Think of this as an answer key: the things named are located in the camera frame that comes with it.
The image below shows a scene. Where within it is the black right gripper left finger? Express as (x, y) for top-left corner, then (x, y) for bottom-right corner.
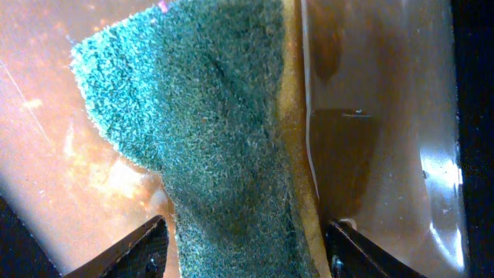
(64, 215), (169, 278)

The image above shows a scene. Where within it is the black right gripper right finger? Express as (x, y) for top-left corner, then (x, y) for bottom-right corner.
(325, 221), (425, 278)

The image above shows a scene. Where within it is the green yellow sponge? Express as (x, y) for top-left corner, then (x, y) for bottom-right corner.
(71, 0), (330, 277)

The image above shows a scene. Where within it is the black water tray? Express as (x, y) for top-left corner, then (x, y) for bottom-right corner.
(1, 0), (493, 277)

